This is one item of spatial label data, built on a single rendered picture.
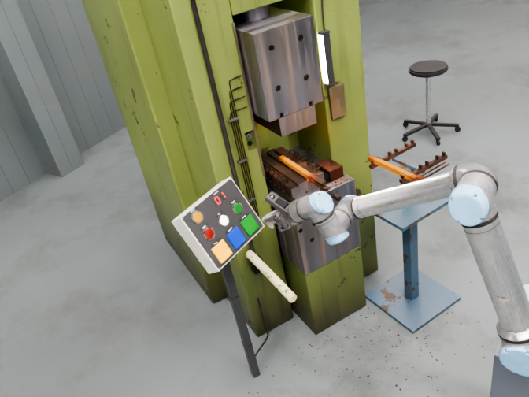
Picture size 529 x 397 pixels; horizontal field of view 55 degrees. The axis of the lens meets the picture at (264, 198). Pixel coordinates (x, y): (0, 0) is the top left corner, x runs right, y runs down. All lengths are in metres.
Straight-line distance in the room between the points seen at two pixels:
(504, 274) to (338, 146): 1.31
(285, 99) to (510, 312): 1.26
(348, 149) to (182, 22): 1.17
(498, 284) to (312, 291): 1.30
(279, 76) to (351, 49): 0.52
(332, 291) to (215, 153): 1.09
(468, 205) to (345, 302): 1.59
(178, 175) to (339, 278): 1.08
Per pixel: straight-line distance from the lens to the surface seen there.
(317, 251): 2.73
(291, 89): 2.34
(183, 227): 2.12
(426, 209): 2.75
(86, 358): 3.48
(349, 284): 3.03
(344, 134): 2.79
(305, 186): 2.57
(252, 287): 2.89
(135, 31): 2.62
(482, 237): 1.70
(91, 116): 6.30
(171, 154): 2.82
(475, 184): 1.66
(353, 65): 2.70
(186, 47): 2.23
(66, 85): 6.09
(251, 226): 2.28
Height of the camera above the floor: 2.30
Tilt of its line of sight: 32 degrees down
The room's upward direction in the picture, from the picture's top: 12 degrees counter-clockwise
